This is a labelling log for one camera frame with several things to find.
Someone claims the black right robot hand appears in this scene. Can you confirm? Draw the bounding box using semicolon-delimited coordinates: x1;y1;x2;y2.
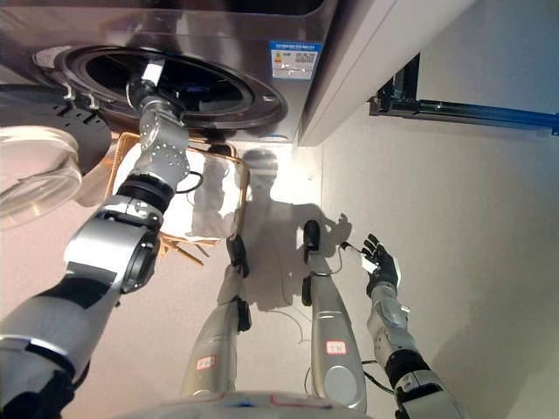
359;232;403;299

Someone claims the woven wicker laundry basket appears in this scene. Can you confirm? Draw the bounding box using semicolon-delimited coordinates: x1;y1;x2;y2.
104;130;252;268

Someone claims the grey front-load washing machine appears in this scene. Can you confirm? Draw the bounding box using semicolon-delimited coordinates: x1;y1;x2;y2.
0;0;338;146

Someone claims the white cloth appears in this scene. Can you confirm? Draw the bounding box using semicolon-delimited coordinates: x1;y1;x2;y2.
116;143;245;242

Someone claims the silver left robot leg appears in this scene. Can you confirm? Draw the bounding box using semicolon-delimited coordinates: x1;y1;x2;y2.
180;234;253;401

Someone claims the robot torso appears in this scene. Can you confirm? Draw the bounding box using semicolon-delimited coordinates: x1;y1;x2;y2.
125;389;338;419

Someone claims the energy label sticker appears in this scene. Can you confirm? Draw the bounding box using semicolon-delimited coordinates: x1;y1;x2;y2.
268;40;324;80

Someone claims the round glass washer door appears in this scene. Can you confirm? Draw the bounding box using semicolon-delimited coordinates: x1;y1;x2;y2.
0;84;115;231

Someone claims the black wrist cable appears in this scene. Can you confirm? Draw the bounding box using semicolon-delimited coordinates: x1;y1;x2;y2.
173;171;205;196
334;241;364;277

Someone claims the blue metal frame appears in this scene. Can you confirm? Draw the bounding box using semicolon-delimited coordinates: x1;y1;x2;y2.
418;99;559;136

